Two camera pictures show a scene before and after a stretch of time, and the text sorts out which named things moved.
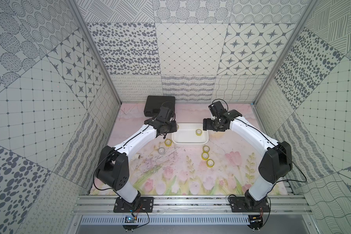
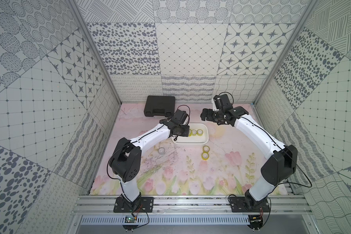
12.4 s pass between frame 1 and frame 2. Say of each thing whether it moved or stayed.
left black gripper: moved
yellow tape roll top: stayed
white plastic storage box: stayed
